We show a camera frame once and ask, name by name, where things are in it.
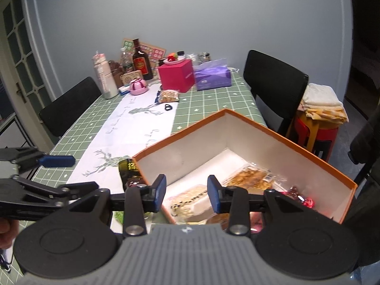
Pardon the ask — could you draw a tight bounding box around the person's left hand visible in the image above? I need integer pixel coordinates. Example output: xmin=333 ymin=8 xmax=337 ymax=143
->
xmin=0 ymin=218 xmax=19 ymax=249

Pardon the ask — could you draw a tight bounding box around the clear brown snack packet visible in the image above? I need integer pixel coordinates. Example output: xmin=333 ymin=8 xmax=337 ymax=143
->
xmin=206 ymin=213 xmax=230 ymax=230

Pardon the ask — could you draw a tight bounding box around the red snack packet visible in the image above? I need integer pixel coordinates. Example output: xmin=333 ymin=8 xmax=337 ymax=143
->
xmin=283 ymin=185 xmax=317 ymax=210

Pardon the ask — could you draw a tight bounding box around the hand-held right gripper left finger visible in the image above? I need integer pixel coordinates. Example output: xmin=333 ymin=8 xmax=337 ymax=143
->
xmin=80 ymin=175 xmax=167 ymax=236

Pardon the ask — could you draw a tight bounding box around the black chair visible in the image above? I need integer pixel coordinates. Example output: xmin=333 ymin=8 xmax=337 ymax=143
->
xmin=38 ymin=76 xmax=102 ymax=138
xmin=243 ymin=49 xmax=309 ymax=137

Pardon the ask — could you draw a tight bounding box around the clear plastic bottle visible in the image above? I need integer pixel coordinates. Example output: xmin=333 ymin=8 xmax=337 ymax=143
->
xmin=119 ymin=47 xmax=134 ymax=73

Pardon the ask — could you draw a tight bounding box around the golden pastry packet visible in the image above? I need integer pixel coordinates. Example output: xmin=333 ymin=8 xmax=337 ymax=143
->
xmin=221 ymin=165 xmax=281 ymax=191

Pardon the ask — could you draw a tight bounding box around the pink box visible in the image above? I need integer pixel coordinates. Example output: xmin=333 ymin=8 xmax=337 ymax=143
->
xmin=157 ymin=59 xmax=195 ymax=93

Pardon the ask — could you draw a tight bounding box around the small wooden box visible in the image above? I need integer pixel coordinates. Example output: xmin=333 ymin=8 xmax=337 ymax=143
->
xmin=120 ymin=70 xmax=143 ymax=88

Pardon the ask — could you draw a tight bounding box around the purple tissue pack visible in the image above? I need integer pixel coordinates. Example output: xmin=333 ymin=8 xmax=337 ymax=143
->
xmin=193 ymin=58 xmax=233 ymax=91

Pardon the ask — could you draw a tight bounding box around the dark green snack packet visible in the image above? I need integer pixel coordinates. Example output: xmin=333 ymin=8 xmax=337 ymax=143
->
xmin=118 ymin=158 xmax=147 ymax=190

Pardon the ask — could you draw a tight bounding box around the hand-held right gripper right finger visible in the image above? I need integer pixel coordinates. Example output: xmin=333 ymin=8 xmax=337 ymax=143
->
xmin=207 ymin=175 xmax=297 ymax=236

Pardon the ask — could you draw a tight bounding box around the white glass pane door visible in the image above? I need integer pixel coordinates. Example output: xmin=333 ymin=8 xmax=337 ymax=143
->
xmin=0 ymin=0 xmax=57 ymax=143

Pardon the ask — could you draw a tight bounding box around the pink round container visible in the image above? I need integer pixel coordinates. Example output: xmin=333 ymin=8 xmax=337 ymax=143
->
xmin=129 ymin=78 xmax=148 ymax=96

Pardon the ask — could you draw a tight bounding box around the brown glass bottle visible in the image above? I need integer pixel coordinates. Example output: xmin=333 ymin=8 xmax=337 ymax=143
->
xmin=132 ymin=38 xmax=154 ymax=81

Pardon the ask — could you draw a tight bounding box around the clear bag of nuts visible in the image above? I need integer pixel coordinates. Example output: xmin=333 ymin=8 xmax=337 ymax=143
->
xmin=157 ymin=90 xmax=180 ymax=104

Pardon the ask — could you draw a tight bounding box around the folded cloth stack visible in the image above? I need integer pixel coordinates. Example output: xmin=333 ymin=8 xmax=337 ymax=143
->
xmin=298 ymin=83 xmax=349 ymax=123

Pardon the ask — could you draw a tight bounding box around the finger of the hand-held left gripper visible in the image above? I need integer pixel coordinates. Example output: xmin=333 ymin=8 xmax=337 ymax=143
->
xmin=0 ymin=147 xmax=75 ymax=173
xmin=0 ymin=176 xmax=99 ymax=222

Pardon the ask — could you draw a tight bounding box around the red plastic stool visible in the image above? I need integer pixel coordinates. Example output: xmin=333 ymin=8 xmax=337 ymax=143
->
xmin=292 ymin=111 xmax=339 ymax=159

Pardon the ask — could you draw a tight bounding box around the beige patterned snack packet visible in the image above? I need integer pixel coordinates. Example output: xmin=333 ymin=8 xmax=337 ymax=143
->
xmin=170 ymin=184 xmax=216 ymax=223

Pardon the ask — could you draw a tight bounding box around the white deer print table runner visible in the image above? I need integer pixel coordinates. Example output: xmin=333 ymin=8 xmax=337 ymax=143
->
xmin=66 ymin=83 xmax=180 ymax=185

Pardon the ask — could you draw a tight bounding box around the orange cardboard box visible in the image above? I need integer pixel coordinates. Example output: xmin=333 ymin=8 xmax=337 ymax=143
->
xmin=132 ymin=109 xmax=357 ymax=226

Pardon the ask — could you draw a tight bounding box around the dotted card board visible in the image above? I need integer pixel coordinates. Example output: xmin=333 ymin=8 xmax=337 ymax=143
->
xmin=122 ymin=38 xmax=167 ymax=72

